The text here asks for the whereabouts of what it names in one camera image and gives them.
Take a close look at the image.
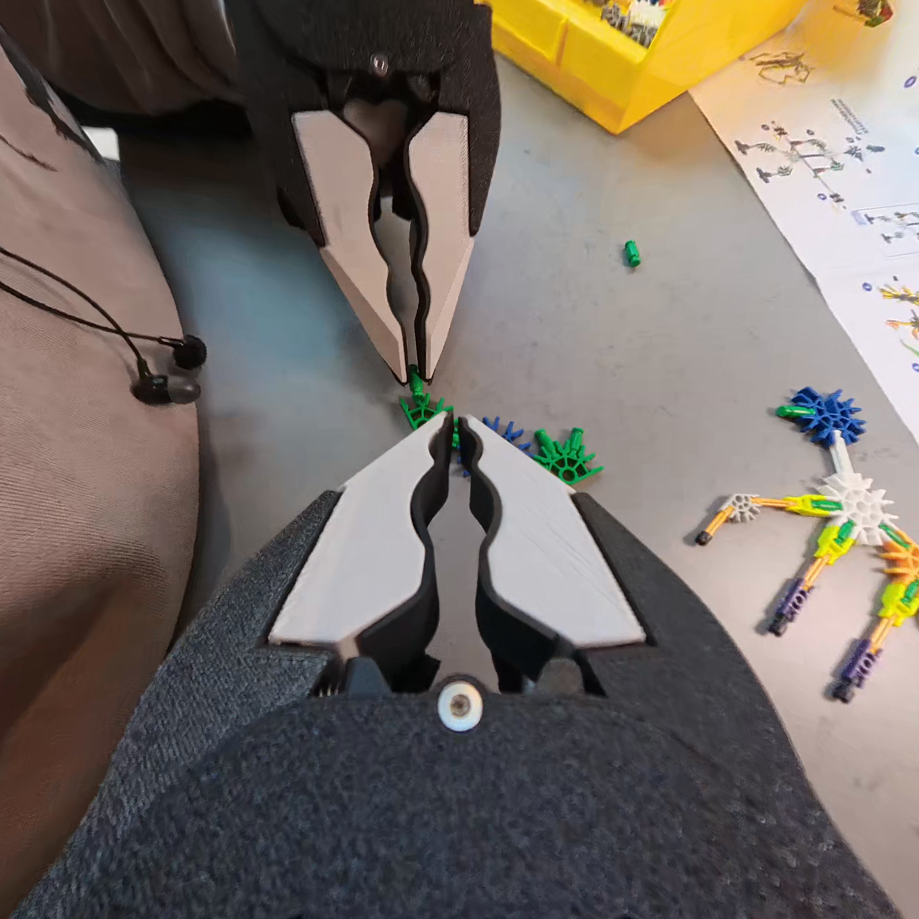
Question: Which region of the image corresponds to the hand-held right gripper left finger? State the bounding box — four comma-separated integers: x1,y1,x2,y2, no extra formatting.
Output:
269,413,457,686

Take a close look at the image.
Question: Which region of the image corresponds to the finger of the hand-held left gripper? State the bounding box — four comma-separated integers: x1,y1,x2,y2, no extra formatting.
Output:
407,112,476,383
292,109,410,386

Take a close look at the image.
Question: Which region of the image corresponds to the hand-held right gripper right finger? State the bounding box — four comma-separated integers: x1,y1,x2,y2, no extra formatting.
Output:
457,415,647,696

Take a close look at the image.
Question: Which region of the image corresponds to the green fan connector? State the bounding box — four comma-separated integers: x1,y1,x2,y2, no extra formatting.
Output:
399,393,455,432
535,428,605,485

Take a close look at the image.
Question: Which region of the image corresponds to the blue snowflake connector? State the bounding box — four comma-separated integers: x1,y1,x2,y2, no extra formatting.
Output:
790,388,866,446
454,416,534,478

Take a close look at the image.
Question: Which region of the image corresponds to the yellow plastic bin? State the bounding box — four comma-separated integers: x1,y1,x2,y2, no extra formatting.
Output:
488,0,812,135

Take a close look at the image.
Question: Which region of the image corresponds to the pile of toy pieces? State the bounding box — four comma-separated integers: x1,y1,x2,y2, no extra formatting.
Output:
582,0,679,50

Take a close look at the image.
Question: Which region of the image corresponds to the multicoloured construction toy model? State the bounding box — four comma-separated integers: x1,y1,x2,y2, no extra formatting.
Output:
695,431,919,703

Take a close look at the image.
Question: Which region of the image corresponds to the grey desk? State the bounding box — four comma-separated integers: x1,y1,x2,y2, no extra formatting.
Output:
86,54,919,919

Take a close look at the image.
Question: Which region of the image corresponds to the black earbud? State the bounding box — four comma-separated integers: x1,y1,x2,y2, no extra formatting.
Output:
0,247,209,370
0,283,202,406

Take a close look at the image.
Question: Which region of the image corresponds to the person's beige jacket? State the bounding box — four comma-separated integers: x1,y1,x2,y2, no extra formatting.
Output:
0,29,202,913

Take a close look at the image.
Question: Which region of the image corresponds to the white instruction sheet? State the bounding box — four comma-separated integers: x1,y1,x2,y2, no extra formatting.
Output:
688,0,919,392

